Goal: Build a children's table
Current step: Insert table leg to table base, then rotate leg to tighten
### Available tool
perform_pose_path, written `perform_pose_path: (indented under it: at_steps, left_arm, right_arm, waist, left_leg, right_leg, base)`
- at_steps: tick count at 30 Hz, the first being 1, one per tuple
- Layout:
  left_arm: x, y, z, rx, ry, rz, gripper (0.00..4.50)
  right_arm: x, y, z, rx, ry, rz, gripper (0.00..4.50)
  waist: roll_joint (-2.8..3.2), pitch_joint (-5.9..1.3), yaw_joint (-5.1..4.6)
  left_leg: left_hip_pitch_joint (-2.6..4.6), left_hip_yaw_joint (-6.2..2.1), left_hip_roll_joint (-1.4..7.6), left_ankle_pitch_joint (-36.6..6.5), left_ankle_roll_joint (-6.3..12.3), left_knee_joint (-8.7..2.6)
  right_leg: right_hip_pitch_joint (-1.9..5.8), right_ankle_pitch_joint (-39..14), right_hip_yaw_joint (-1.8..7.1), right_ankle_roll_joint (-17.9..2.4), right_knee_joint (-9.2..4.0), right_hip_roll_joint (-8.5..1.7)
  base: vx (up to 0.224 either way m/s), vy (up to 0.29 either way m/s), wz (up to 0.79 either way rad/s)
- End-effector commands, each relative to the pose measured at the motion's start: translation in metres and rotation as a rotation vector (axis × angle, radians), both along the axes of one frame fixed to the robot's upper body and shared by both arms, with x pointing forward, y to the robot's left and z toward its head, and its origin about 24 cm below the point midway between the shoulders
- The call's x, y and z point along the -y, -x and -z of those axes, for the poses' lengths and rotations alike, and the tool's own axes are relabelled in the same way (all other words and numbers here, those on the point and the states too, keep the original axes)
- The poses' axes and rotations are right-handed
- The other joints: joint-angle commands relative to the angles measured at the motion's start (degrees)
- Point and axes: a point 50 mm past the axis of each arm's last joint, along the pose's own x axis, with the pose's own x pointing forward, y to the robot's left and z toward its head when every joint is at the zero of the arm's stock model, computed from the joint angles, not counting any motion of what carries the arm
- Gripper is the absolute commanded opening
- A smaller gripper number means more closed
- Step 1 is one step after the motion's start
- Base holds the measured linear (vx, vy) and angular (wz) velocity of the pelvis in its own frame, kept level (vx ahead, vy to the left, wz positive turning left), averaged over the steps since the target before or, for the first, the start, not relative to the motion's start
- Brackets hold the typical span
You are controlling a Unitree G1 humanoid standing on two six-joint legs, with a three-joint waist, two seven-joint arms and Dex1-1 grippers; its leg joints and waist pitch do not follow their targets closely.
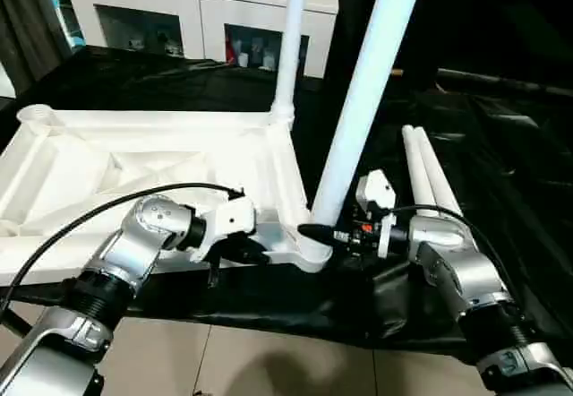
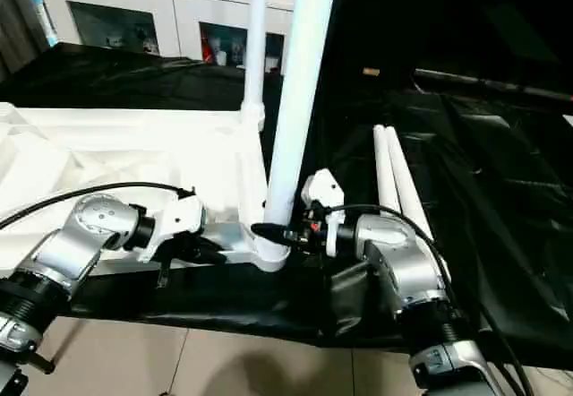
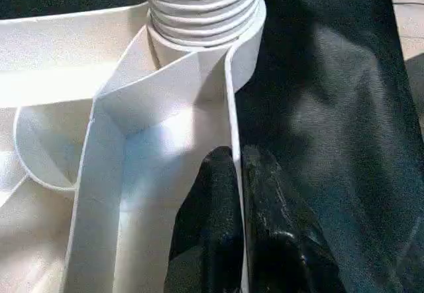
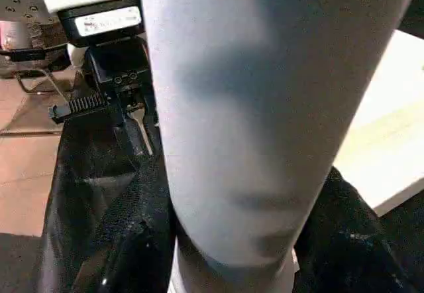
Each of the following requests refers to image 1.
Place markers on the white plastic table top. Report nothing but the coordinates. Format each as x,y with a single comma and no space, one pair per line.
156,145

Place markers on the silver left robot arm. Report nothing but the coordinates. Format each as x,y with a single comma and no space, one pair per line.
147,230

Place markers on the white textured jar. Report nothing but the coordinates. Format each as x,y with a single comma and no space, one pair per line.
268,61

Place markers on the dark metal rod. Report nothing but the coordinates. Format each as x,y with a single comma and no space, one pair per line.
515,83

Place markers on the black mat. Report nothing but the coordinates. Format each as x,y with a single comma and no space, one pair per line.
291,306

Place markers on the white cabinet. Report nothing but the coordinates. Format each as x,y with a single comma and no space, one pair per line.
197,2

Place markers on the black backdrop cloth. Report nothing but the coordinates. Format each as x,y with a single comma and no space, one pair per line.
492,15

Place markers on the blue patterned strip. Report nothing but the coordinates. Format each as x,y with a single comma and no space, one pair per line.
68,11

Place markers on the black table frame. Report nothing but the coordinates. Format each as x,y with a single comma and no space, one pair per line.
13,322

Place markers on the white cup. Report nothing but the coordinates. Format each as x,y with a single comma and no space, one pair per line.
243,59

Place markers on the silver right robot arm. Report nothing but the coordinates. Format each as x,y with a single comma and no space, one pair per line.
465,270

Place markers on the grey curtain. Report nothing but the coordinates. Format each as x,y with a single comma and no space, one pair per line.
31,24

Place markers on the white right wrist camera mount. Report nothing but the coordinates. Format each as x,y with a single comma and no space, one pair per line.
378,190

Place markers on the white plastic table leg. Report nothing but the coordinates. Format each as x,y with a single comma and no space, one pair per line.
362,100
441,181
291,33
421,176

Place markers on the red bottle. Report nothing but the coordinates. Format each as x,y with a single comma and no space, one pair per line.
230,49

